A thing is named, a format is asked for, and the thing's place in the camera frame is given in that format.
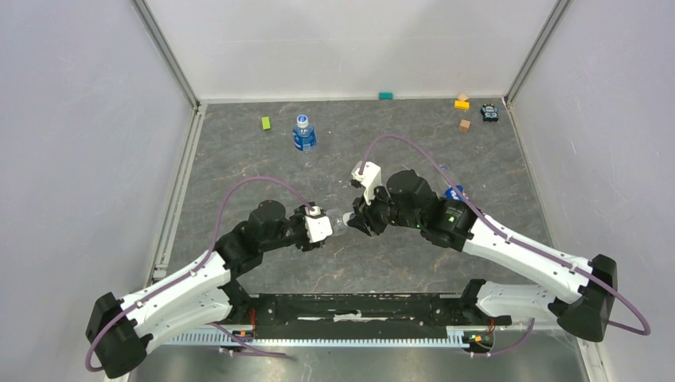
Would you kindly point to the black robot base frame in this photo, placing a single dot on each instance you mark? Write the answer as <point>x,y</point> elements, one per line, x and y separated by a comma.
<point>415,316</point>

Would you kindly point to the black blue toy car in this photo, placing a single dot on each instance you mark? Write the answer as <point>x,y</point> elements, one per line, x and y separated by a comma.
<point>489,112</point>

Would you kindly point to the blue label Pocari bottle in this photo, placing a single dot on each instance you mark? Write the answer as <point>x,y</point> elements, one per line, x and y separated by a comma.
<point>304,138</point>

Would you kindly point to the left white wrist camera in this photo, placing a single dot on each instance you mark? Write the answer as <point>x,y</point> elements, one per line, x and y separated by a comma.
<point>317,224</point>

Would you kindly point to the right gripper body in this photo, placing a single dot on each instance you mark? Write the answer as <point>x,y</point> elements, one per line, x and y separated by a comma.
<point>381,213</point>

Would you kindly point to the white blue Pocari cap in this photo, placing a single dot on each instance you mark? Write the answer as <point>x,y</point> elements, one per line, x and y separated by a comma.
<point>302,121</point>

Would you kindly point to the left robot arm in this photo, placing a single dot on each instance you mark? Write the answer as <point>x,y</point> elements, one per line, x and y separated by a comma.
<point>123,331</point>

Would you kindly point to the white slotted cable duct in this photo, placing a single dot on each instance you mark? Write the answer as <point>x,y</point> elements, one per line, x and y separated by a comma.
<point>455,339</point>

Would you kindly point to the yellow block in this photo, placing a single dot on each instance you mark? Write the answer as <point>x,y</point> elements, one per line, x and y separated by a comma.
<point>461,105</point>

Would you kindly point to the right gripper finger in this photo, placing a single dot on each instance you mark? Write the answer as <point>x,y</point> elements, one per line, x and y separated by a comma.
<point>362,222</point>
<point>362,206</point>

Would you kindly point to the tan cube block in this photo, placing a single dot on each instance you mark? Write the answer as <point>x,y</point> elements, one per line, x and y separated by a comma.
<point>464,126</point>

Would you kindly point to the green block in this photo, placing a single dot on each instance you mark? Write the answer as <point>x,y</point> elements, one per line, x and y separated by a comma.
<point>266,123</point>

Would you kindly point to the Pepsi label clear bottle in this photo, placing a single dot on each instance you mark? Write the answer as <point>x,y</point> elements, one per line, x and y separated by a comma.
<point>446,190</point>

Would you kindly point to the red label clear bottle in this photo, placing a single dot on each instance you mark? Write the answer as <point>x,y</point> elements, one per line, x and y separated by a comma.
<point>336,223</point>

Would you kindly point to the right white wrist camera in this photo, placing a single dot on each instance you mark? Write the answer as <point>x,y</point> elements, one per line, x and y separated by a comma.
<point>367,176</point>

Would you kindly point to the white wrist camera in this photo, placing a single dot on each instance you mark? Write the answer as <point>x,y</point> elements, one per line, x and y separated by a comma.
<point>317,224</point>
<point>367,176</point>

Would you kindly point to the white blue bottle cap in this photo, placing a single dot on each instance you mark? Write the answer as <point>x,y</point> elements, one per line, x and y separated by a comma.
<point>347,217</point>

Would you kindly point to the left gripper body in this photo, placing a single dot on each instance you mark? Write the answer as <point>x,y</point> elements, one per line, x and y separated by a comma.
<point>296,224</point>

